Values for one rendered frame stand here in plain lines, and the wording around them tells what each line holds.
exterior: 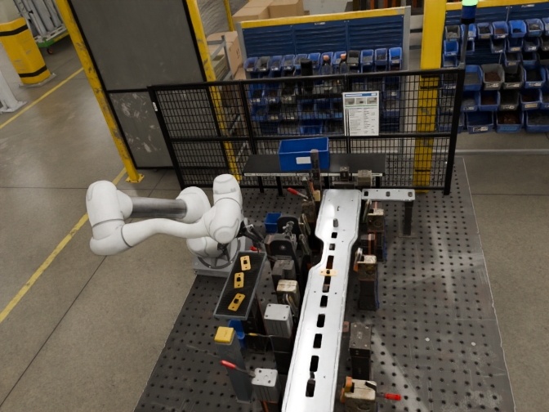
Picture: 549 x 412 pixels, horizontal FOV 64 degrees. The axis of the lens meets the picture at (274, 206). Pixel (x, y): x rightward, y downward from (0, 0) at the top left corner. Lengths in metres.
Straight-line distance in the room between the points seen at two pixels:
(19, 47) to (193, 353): 7.63
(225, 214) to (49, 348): 2.44
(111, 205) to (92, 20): 2.71
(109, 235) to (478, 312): 1.75
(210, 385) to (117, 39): 3.16
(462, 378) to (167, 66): 3.37
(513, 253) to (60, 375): 3.39
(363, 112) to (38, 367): 2.83
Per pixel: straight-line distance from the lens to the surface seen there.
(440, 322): 2.32
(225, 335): 1.75
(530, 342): 3.25
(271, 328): 1.87
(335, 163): 2.76
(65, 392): 3.44
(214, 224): 1.55
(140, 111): 4.60
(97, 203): 1.97
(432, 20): 2.56
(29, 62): 9.29
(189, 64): 4.13
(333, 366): 1.80
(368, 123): 2.74
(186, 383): 2.24
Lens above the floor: 2.53
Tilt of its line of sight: 37 degrees down
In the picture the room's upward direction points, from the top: 10 degrees counter-clockwise
